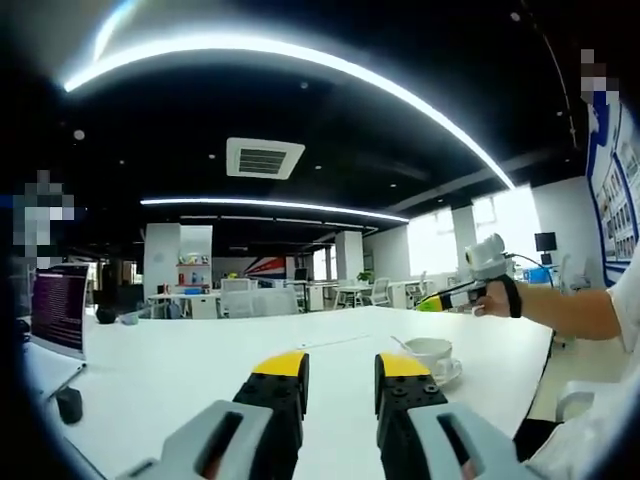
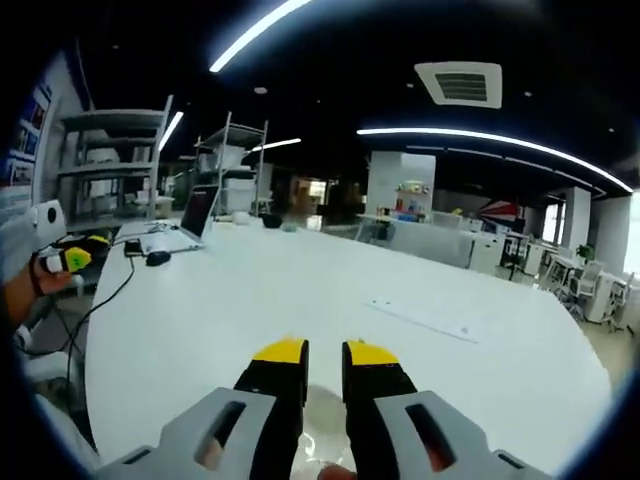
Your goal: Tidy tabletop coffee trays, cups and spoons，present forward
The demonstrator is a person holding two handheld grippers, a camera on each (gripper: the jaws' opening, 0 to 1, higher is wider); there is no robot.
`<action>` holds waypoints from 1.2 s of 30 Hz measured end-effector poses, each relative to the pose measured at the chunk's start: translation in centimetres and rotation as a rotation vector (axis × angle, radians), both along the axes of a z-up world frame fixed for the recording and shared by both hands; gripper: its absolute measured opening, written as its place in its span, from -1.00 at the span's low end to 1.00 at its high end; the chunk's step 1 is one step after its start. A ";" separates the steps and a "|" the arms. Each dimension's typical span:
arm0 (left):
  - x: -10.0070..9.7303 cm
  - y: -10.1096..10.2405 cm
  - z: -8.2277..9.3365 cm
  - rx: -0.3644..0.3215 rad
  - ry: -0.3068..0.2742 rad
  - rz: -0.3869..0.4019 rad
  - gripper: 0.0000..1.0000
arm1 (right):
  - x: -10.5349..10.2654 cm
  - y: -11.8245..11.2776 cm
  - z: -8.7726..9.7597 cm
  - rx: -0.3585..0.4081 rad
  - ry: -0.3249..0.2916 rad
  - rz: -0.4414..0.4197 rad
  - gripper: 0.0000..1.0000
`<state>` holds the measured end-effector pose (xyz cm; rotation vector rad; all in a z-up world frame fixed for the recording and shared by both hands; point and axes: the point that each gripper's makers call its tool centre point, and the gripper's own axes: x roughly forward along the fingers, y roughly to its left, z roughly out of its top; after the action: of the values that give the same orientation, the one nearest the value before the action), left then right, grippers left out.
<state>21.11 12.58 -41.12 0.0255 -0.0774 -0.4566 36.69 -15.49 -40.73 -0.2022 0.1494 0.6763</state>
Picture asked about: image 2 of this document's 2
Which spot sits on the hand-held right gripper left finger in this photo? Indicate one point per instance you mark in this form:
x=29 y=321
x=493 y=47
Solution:
x=265 y=400

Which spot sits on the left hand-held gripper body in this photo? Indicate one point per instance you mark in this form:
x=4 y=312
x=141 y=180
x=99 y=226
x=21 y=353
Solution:
x=50 y=263

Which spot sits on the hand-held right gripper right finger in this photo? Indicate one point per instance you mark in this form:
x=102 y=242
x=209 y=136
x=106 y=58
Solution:
x=372 y=400

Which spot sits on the white coffee cup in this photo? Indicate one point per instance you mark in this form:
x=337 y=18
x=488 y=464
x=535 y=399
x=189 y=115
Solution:
x=324 y=406

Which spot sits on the white tabletop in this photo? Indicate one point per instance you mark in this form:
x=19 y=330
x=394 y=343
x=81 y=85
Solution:
x=280 y=290

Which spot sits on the person's left hand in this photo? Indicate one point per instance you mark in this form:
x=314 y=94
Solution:
x=47 y=283

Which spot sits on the person's right hand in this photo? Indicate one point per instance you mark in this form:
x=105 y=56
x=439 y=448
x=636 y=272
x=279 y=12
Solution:
x=337 y=473

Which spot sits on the small black box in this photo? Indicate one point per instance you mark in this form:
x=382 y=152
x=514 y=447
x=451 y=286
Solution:
x=132 y=248

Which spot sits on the white panel with round hole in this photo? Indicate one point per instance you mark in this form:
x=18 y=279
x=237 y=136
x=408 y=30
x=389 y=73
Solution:
x=50 y=216

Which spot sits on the black computer mouse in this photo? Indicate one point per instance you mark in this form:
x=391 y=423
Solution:
x=158 y=258

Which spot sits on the large grey shelf rack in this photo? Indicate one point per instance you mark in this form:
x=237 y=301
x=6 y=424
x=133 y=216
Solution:
x=115 y=165

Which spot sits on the silver laptop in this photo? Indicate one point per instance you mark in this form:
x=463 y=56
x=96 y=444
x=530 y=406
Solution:
x=200 y=212

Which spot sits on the short ceiling light strip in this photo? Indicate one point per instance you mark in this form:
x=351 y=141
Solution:
x=275 y=145
x=171 y=130

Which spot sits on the white bowl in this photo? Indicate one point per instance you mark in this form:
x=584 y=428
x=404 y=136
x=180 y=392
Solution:
x=240 y=219

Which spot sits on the small grey shelf rack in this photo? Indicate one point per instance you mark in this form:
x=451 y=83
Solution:
x=230 y=165

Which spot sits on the small black container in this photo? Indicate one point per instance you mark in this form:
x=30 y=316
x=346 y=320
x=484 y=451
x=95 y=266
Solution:
x=272 y=221

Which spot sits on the colourful display shelf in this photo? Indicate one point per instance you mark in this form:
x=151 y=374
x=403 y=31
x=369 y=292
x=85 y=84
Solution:
x=412 y=197

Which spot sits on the white office chair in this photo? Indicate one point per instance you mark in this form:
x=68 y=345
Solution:
x=585 y=285
x=620 y=300

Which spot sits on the green potted plant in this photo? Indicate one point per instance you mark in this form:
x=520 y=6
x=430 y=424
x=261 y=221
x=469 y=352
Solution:
x=585 y=251

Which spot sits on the long curved ceiling light strip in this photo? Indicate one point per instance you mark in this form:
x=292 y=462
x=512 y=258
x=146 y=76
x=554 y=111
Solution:
x=255 y=35

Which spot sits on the thin ceiling light strip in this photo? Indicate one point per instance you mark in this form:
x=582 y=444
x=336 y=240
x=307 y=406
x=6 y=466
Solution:
x=500 y=140

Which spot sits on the white ceiling air vent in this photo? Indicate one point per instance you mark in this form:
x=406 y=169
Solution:
x=459 y=85

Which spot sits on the wall poster board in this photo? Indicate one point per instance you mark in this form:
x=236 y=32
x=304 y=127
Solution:
x=27 y=150

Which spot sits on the flag wall picture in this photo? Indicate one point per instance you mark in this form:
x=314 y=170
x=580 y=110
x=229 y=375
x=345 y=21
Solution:
x=500 y=211

